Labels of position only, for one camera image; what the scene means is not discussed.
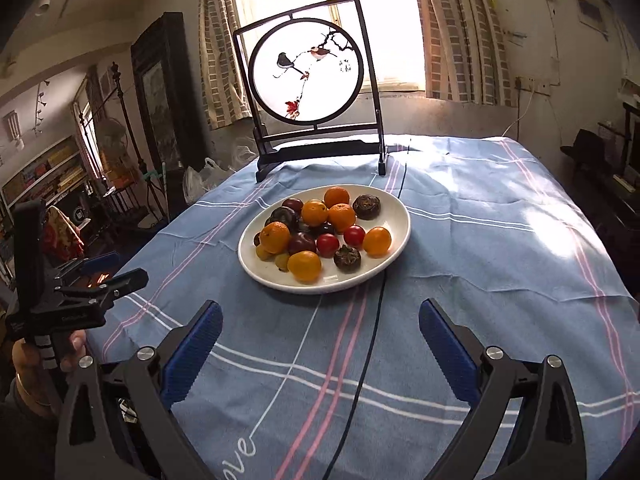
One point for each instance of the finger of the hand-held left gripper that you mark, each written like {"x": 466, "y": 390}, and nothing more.
{"x": 102, "y": 262}
{"x": 125, "y": 282}

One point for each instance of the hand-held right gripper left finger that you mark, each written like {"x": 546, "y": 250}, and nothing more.
{"x": 192, "y": 355}

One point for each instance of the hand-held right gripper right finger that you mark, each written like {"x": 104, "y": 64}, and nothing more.
{"x": 447, "y": 355}

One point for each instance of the white oval plate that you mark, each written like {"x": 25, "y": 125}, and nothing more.
{"x": 395, "y": 215}

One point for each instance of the large dark red plum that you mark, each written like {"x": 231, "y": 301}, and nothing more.
{"x": 301, "y": 243}

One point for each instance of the person's left forearm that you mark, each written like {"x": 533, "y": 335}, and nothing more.
{"x": 25, "y": 440}

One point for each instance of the person's left hand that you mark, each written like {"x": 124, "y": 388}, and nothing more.
{"x": 76, "y": 345}

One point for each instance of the red and yellow cloth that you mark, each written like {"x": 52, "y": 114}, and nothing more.
{"x": 62, "y": 235}

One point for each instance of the blue striped tablecloth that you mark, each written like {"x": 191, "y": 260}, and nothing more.
{"x": 500, "y": 285}

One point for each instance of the bookshelf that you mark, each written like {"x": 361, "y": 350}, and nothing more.
{"x": 45, "y": 170}

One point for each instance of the clear plastic bags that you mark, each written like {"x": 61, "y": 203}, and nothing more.
{"x": 197, "y": 182}

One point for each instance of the small yellow loquat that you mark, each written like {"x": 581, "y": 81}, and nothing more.
{"x": 281, "y": 261}

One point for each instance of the black coat rack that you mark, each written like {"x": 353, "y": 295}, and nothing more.
{"x": 120, "y": 125}

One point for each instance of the yellow-orange kumquat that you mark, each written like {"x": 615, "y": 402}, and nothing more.
{"x": 304, "y": 266}

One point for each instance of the small red cherry tomato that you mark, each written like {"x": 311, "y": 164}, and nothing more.
{"x": 354, "y": 235}

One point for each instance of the dark framed picture panel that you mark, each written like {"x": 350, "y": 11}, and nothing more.
{"x": 162, "y": 105}

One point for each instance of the black hat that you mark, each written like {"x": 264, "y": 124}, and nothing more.
{"x": 582, "y": 152}

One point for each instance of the checked beige curtain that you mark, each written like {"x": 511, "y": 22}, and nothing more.
{"x": 220, "y": 45}
{"x": 465, "y": 30}

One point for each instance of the black media stand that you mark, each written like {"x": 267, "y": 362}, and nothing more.
{"x": 627, "y": 180}

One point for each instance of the round bird painting table screen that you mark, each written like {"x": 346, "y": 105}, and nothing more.
{"x": 300, "y": 80}

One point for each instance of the window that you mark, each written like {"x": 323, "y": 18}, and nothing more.
{"x": 375, "y": 10}

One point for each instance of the wall socket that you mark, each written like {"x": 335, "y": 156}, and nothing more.
{"x": 532, "y": 85}

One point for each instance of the wall electrical box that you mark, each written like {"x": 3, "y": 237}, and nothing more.
{"x": 591, "y": 10}

